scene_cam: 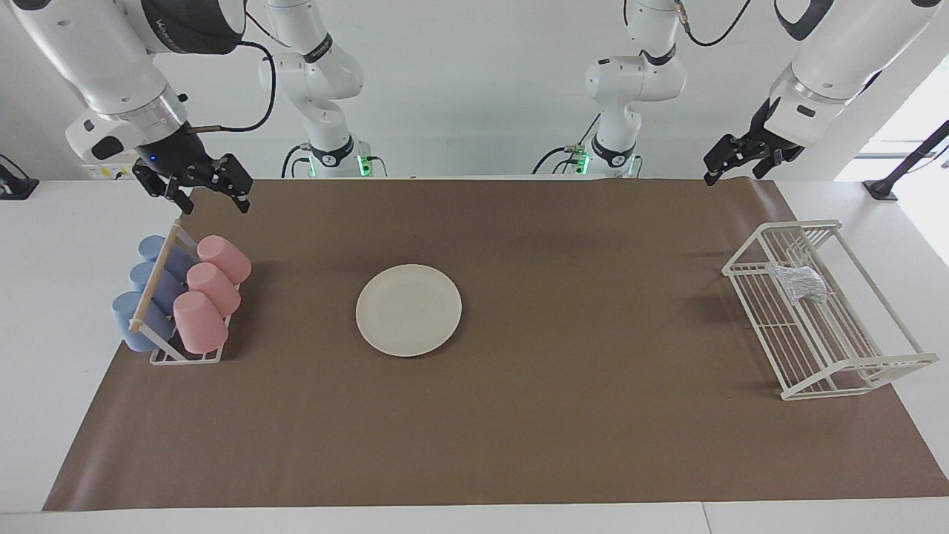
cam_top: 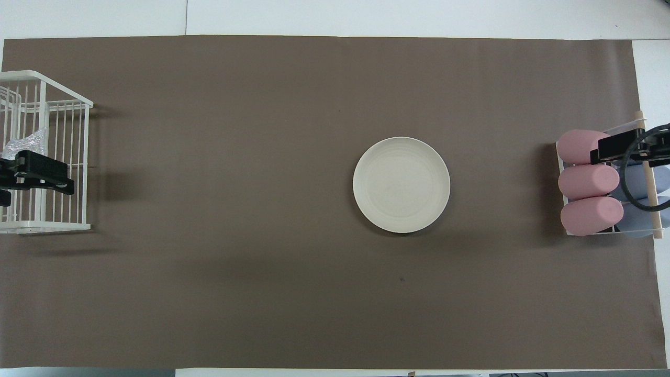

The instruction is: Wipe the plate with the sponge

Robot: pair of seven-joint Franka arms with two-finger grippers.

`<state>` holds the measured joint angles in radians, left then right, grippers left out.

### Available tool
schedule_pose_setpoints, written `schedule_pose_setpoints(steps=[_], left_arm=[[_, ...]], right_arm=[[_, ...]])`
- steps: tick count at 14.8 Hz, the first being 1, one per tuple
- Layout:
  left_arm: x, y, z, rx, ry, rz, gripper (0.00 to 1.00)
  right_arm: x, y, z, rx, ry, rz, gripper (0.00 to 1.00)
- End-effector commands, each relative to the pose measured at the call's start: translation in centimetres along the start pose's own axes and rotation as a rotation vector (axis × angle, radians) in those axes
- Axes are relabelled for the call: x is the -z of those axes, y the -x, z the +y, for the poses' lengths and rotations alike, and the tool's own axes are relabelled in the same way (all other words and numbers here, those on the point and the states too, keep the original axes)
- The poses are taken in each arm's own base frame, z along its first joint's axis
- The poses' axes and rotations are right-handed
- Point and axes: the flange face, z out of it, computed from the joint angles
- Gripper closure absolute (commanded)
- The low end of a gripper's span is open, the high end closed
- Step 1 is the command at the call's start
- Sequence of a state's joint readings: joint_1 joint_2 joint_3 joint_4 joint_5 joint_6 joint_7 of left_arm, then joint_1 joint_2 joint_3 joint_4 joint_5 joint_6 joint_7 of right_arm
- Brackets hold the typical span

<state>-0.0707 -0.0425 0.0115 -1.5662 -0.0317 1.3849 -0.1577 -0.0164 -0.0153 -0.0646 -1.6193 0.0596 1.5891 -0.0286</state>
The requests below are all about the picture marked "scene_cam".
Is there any brown table mat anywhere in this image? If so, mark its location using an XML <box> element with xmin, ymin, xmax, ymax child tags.
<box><xmin>42</xmin><ymin>177</ymin><xmax>949</xmax><ymax>512</ymax></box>

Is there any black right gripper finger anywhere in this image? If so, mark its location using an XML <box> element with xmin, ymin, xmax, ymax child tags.
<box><xmin>133</xmin><ymin>165</ymin><xmax>195</xmax><ymax>216</ymax></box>
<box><xmin>215</xmin><ymin>154</ymin><xmax>254</xmax><ymax>214</ymax></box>

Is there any cream round plate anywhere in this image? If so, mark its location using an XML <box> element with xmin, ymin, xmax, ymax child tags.
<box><xmin>356</xmin><ymin>264</ymin><xmax>463</xmax><ymax>358</ymax></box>

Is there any black right base cable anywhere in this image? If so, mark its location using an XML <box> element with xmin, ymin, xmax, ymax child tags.
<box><xmin>280</xmin><ymin>143</ymin><xmax>314</xmax><ymax>179</ymax></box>

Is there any pink plastic cup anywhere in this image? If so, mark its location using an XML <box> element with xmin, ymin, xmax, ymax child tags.
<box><xmin>186</xmin><ymin>263</ymin><xmax>242</xmax><ymax>318</ymax></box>
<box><xmin>173</xmin><ymin>291</ymin><xmax>229</xmax><ymax>355</ymax></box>
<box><xmin>196</xmin><ymin>235</ymin><xmax>252</xmax><ymax>286</ymax></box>

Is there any black stand with clamp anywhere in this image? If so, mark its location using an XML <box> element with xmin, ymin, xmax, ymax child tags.
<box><xmin>863</xmin><ymin>120</ymin><xmax>949</xmax><ymax>202</ymax></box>

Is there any white cup holder rack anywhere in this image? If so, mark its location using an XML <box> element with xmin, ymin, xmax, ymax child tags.
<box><xmin>128</xmin><ymin>219</ymin><xmax>239</xmax><ymax>366</ymax></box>

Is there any black left base cable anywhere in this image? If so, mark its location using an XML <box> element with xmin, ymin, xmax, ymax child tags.
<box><xmin>531</xmin><ymin>111</ymin><xmax>605</xmax><ymax>176</ymax></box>

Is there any white wall socket box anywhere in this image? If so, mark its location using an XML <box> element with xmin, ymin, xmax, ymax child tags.
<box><xmin>80</xmin><ymin>159</ymin><xmax>143</xmax><ymax>181</ymax></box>

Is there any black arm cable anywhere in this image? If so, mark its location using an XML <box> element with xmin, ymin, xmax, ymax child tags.
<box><xmin>184</xmin><ymin>11</ymin><xmax>279</xmax><ymax>136</ymax></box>
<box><xmin>671</xmin><ymin>0</ymin><xmax>757</xmax><ymax>48</ymax></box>

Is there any black base cable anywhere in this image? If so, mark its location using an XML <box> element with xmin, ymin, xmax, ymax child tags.
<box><xmin>280</xmin><ymin>143</ymin><xmax>314</xmax><ymax>179</ymax></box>
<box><xmin>531</xmin><ymin>111</ymin><xmax>605</xmax><ymax>176</ymax></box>

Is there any white wire dish rack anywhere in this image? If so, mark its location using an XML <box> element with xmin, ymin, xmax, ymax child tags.
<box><xmin>722</xmin><ymin>219</ymin><xmax>940</xmax><ymax>401</ymax></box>

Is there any blue plastic cup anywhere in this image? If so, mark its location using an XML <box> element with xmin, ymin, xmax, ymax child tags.
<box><xmin>138</xmin><ymin>235</ymin><xmax>195</xmax><ymax>279</ymax></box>
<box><xmin>130</xmin><ymin>261</ymin><xmax>186</xmax><ymax>312</ymax></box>
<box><xmin>111</xmin><ymin>291</ymin><xmax>177</xmax><ymax>352</ymax></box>

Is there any black table clamp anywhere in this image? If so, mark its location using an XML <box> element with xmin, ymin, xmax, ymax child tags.
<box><xmin>0</xmin><ymin>154</ymin><xmax>39</xmax><ymax>201</ymax></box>

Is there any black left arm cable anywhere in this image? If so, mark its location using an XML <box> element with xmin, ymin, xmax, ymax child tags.
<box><xmin>671</xmin><ymin>0</ymin><xmax>757</xmax><ymax>48</ymax></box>

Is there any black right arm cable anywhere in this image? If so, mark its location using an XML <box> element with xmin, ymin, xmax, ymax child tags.
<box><xmin>184</xmin><ymin>11</ymin><xmax>279</xmax><ymax>136</ymax></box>

